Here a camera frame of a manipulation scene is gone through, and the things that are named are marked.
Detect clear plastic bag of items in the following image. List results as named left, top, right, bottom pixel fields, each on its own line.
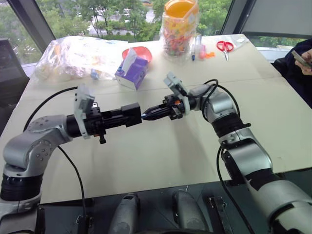
left=33, top=36, right=128, bottom=84

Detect person in dark clothes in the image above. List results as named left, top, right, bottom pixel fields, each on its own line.
left=273, top=38, right=312, bottom=109

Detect small black box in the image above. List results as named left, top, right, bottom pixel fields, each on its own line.
left=120, top=102, right=143, bottom=128

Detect red handled scissors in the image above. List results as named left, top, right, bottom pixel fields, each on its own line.
left=216, top=40, right=235, bottom=62

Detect candy jar with orange lid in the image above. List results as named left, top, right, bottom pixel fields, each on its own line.
left=159, top=0, right=200, bottom=62

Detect dark rounded grey shape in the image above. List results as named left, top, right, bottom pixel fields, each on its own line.
left=108, top=193, right=141, bottom=234
left=171, top=189, right=208, bottom=232

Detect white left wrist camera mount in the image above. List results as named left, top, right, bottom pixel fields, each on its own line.
left=73, top=83, right=96, bottom=140

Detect person's hand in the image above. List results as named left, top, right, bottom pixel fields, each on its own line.
left=294, top=48, right=312, bottom=74

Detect small clear plastic bag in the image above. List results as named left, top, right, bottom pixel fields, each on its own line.
left=226, top=35, right=250, bottom=50

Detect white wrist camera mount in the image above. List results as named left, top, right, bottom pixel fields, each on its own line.
left=163, top=71, right=193, bottom=115
left=73, top=83, right=96, bottom=140

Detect purple tissue box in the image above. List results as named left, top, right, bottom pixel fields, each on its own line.
left=114, top=47, right=150, bottom=91

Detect mobile phone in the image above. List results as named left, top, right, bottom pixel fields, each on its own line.
left=291, top=50, right=312, bottom=69

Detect pink plastic tube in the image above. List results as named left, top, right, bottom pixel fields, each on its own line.
left=197, top=35, right=207, bottom=59

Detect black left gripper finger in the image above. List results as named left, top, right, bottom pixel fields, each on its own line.
left=100, top=109, right=124, bottom=119
left=101, top=117, right=129, bottom=128

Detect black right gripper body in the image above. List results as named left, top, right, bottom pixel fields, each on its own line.
left=164, top=94, right=186, bottom=121

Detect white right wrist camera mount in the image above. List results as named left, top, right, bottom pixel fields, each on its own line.
left=163, top=71, right=193, bottom=115

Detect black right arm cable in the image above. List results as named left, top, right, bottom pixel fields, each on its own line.
left=189, top=78, right=257, bottom=234

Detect red plastic bowl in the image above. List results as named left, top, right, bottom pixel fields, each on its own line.
left=121, top=46, right=154, bottom=62

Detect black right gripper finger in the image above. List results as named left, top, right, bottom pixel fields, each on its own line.
left=146, top=104, right=169, bottom=114
left=142, top=112, right=172, bottom=122

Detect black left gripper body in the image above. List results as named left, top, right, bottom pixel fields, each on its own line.
left=84, top=102, right=108, bottom=145

